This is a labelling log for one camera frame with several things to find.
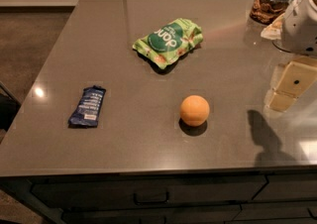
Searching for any upper cabinet drawer with handle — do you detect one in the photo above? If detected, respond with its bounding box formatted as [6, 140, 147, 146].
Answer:
[32, 176, 265, 209]

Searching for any lower cabinet drawer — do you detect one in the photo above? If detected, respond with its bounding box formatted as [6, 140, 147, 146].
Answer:
[62, 205, 241, 224]

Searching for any orange fruit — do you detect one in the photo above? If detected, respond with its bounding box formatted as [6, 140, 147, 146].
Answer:
[180, 95, 210, 127]

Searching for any green rice chip bag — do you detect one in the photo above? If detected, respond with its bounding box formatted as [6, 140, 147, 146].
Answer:
[133, 18, 203, 69]

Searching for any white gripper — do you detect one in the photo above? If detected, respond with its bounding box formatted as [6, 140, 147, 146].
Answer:
[261, 0, 317, 112]

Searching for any blue snack bar wrapper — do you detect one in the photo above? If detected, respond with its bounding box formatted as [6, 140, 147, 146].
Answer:
[68, 85, 106, 128]

